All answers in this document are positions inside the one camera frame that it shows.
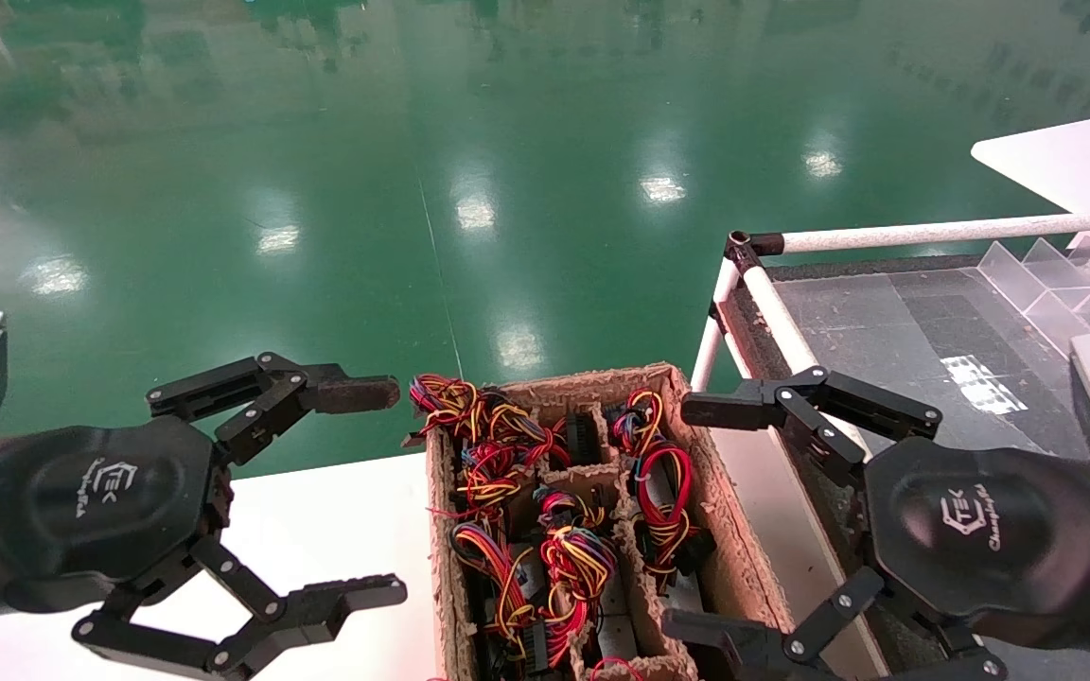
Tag brown cardboard divider box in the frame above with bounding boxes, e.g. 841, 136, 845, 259
424, 362, 797, 681

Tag power supply with coloured wires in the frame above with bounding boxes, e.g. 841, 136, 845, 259
409, 373, 605, 466
450, 520, 542, 678
455, 443, 551, 519
534, 486, 638, 669

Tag white table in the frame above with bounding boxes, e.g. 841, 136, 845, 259
970, 107, 1090, 217

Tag clear acrylic divider tray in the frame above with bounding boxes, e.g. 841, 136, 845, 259
770, 232, 1090, 466

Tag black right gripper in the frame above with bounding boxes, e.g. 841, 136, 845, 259
661, 365, 1090, 681

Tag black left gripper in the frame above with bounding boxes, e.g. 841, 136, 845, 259
0, 352, 409, 681

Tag colourful wire bundles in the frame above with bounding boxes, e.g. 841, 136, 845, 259
605, 386, 718, 599

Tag white pipe rack frame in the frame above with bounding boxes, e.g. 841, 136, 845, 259
690, 206, 1090, 457

